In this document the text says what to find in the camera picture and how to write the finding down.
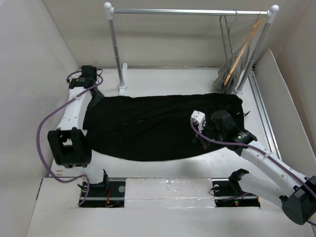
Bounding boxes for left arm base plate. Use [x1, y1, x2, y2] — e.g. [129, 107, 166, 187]
[79, 178, 126, 208]

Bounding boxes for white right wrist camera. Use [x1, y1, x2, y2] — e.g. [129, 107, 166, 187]
[190, 110, 206, 133]

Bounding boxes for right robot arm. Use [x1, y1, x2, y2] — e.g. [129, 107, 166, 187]
[190, 110, 316, 225]

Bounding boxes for purple cable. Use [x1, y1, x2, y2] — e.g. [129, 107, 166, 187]
[191, 119, 316, 226]
[36, 70, 104, 206]

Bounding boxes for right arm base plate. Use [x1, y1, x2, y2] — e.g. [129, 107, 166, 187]
[209, 178, 261, 208]

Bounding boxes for silver clothes rack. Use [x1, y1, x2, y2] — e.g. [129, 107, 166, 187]
[101, 0, 282, 95]

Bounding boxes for grey metal hanger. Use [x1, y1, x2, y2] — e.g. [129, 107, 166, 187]
[218, 11, 238, 76]

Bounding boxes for black trousers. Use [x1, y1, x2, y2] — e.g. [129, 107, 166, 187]
[83, 93, 244, 162]

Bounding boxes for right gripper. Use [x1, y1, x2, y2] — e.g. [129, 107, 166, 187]
[191, 120, 226, 149]

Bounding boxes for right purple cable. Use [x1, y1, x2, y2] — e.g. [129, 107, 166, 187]
[191, 119, 316, 226]

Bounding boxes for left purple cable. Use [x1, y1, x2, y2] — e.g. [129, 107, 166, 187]
[36, 70, 104, 206]

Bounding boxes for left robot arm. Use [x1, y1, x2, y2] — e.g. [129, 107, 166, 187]
[47, 65, 110, 196]

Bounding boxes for wooden hanger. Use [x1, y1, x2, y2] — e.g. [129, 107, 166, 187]
[223, 17, 263, 86]

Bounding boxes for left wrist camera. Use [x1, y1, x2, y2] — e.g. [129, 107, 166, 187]
[81, 65, 97, 80]

